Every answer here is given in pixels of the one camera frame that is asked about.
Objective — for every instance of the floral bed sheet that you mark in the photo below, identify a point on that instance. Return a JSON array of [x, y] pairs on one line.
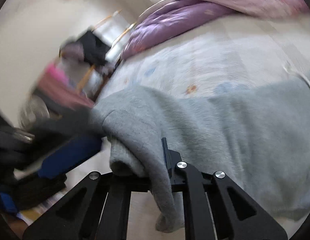
[[231, 52]]

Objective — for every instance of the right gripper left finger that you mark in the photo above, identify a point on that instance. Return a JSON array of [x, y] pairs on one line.
[[96, 208]]

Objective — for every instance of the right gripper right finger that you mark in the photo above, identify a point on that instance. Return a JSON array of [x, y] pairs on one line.
[[215, 207]]

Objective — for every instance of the grey sweater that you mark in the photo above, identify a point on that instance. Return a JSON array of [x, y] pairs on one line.
[[260, 137]]

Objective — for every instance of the pink towel on rack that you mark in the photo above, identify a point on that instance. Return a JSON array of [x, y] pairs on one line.
[[55, 84]]

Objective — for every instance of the purple floral quilt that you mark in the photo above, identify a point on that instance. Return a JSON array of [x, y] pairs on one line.
[[170, 18]]

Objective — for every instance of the dark jacket on rack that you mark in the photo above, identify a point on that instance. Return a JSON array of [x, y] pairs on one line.
[[88, 48]]

